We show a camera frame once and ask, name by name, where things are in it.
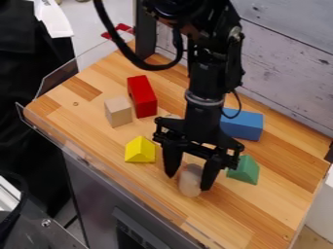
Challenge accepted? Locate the wooden cube block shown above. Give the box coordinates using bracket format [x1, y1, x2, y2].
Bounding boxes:
[102, 94, 134, 128]

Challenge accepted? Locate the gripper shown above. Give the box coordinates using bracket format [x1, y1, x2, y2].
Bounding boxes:
[150, 98, 246, 192]

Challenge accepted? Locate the red arch block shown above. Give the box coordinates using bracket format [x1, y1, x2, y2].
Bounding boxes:
[126, 75, 159, 120]

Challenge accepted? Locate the wooden cylinder block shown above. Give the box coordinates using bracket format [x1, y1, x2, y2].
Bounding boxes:
[176, 162, 204, 198]

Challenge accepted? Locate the yellow triangle block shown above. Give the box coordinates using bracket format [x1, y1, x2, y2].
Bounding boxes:
[123, 135, 158, 163]

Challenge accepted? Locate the green triangle block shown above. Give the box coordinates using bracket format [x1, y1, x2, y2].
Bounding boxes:
[225, 154, 262, 186]

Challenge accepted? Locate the blue rectangular block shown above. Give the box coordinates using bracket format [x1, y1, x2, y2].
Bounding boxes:
[218, 107, 266, 142]

